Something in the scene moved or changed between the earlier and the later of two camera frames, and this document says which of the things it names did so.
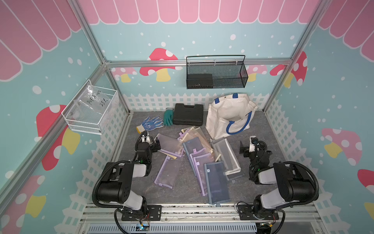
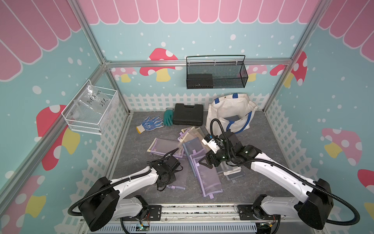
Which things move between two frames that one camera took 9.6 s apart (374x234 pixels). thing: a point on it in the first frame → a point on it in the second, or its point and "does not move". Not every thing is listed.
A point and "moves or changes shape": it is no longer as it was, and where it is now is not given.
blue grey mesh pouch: [190, 146] does not move
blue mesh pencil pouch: [217, 183] → [233, 118]
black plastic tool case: [188, 115] does not move
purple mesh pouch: [167, 173] moves or changes shape
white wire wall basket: [92, 109] does not move
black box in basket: [201, 81] does not move
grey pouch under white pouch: [233, 177] does not move
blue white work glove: [150, 124] does not move
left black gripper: [153, 146] → [161, 184]
